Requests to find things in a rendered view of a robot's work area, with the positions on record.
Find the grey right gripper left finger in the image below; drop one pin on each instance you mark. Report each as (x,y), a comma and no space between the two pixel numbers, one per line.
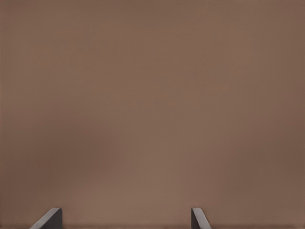
(53,220)

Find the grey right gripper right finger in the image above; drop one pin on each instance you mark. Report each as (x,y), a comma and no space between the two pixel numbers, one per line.
(199,219)

